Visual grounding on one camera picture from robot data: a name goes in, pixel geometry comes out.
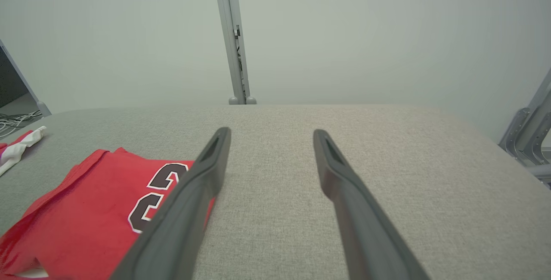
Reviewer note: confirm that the grey partition post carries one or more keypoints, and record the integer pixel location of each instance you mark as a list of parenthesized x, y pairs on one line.
[(227, 21), (236, 13)]

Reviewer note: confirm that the red shorts with white stripe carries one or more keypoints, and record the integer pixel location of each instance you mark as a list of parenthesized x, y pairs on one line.
[(17, 150)]

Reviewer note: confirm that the red white basketball jersey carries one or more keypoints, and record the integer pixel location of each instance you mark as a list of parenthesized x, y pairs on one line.
[(77, 219)]

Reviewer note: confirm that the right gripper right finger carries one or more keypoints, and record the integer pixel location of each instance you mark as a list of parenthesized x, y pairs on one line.
[(370, 245)]

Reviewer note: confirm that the grey metal frame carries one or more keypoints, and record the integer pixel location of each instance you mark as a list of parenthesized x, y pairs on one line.
[(523, 133)]

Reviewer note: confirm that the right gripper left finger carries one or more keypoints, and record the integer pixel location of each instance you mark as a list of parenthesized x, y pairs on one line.
[(172, 237)]

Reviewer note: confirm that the dark panel with grey frame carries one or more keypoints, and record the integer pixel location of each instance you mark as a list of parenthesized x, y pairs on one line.
[(8, 82)]

